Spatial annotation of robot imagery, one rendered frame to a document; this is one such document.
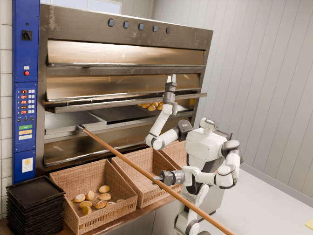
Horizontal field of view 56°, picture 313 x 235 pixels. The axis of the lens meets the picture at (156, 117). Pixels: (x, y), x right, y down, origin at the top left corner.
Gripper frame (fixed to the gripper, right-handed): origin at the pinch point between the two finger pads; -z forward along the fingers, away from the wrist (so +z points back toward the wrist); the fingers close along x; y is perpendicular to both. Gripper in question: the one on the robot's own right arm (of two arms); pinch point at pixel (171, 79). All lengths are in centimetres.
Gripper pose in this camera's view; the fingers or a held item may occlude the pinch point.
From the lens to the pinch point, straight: 219.9
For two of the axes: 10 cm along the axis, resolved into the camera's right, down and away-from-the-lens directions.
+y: -9.2, -1.6, -3.7
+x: 3.8, -0.3, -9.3
